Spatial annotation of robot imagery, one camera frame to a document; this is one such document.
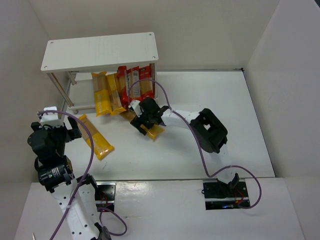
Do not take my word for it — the yellow spaghetti bag table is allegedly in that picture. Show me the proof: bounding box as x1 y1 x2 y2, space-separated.
120 110 165 141
78 114 115 161

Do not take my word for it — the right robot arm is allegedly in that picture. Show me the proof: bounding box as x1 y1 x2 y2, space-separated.
129 97 232 168

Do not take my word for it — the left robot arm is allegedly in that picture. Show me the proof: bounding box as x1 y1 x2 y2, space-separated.
27 117 111 240

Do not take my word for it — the yellow spaghetti bag on shelf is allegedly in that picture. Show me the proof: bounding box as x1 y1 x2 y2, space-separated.
91 71 112 117

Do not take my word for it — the white two-tier shelf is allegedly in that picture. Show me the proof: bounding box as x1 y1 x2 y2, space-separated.
41 32 159 114

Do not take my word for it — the red spaghetti bag right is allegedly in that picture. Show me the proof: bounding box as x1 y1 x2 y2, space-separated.
128 64 155 101

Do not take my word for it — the red spaghetti bag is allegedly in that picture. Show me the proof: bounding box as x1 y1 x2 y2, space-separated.
117 66 139 110
128 64 155 101

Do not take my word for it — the narrow yellow spaghetti bag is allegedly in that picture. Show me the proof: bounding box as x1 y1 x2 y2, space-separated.
106 73 126 116

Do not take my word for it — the red spaghetti bag left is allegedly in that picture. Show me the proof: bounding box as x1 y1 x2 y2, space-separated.
117 66 139 110

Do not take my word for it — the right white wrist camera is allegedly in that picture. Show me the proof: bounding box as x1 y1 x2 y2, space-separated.
128 99 143 118

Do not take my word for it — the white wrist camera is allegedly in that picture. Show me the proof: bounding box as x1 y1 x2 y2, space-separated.
128 99 143 118
38 112 65 129

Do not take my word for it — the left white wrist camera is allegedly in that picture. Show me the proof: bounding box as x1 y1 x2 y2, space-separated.
38 112 65 129

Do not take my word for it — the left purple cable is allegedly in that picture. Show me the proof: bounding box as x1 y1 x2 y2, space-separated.
37 111 128 240

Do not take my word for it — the purple cable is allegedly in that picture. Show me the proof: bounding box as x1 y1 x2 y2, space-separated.
128 77 263 210
37 111 128 240

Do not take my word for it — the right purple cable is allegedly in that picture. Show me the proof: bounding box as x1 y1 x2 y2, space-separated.
128 77 263 210

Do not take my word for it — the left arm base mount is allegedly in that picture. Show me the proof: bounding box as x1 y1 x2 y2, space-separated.
94 181 116 212

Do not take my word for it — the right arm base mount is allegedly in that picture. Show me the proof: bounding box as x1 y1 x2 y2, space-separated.
201 180 251 210

